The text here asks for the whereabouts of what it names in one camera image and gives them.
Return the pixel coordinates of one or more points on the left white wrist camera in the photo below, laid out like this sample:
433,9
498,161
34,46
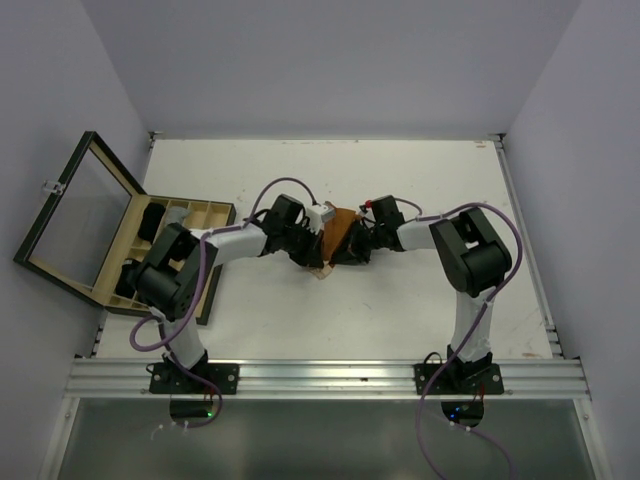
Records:
319,215

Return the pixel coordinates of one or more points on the rolled black underwear in box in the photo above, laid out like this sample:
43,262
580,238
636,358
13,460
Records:
123,287

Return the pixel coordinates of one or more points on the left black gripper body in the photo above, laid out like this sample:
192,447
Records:
300,243

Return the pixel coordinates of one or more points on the orange underwear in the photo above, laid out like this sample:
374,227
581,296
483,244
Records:
332,236

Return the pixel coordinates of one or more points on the black underwear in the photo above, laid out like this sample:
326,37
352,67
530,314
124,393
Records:
151,219
123,287

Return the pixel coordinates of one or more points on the glass box lid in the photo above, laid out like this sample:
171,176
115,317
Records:
72,233

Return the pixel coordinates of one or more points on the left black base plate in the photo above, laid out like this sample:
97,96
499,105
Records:
167,378

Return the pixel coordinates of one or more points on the wooden compartment organizer box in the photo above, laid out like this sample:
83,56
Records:
204,216

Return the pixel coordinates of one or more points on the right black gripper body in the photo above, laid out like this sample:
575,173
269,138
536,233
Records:
362,240

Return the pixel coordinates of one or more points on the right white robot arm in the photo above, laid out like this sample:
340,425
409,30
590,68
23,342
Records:
474,258

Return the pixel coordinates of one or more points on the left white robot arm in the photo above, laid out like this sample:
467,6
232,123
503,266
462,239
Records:
172,276

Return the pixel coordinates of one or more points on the aluminium mounting rail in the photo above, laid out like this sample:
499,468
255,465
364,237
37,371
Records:
546,379

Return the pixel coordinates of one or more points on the grey striped underwear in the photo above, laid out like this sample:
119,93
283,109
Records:
176,214

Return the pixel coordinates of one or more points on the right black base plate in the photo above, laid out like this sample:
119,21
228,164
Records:
481,377

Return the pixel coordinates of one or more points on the white wall latch clip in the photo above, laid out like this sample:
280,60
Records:
51,187

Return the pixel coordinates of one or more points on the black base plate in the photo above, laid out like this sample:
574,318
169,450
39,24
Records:
481,377
167,378

